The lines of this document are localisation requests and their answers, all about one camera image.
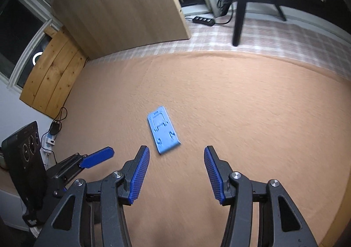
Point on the black power strip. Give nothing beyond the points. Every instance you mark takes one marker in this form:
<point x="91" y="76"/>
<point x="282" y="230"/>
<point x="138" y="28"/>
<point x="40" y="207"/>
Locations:
<point x="203" y="20"/>

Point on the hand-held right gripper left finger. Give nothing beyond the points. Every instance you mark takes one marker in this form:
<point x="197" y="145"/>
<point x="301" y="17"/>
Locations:
<point x="139" y="175"/>

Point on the black tripod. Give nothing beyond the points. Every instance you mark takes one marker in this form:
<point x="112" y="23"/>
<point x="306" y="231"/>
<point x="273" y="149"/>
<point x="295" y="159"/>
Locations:
<point x="238" y="16"/>

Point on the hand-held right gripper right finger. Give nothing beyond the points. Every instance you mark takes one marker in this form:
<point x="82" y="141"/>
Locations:
<point x="215" y="173"/>

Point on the pine plank board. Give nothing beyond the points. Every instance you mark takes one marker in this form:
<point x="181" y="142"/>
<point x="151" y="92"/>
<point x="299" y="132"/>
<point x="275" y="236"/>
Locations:
<point x="54" y="71"/>

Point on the blue phone stand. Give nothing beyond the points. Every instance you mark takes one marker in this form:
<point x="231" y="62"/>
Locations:
<point x="164" y="133"/>

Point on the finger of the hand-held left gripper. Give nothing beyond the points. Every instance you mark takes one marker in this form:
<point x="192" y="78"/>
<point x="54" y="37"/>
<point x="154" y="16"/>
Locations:
<point x="98" y="156"/>
<point x="61" y="189"/>

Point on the light wooden board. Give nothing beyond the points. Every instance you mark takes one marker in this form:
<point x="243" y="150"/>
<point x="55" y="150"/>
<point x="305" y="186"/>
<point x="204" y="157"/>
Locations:
<point x="120" y="5"/>

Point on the white power strip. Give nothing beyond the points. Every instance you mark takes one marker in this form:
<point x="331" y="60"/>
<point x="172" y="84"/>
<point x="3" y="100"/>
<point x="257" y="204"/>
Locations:
<point x="49" y="141"/>

